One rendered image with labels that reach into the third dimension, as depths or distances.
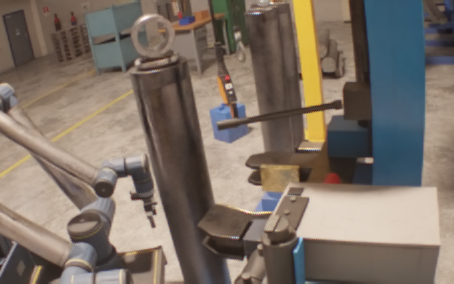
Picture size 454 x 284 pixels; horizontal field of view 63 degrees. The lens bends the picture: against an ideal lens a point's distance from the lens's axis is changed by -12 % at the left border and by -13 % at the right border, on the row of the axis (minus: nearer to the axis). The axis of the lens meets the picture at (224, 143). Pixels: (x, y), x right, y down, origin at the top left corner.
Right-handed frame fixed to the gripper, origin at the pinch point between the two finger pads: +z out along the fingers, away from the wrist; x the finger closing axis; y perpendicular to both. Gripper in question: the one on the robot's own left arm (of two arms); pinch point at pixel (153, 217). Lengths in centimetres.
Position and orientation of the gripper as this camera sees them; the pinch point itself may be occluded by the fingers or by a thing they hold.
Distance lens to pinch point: 235.8
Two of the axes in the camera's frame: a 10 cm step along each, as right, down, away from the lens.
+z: 1.6, 9.1, 3.9
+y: 9.8, -1.8, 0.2
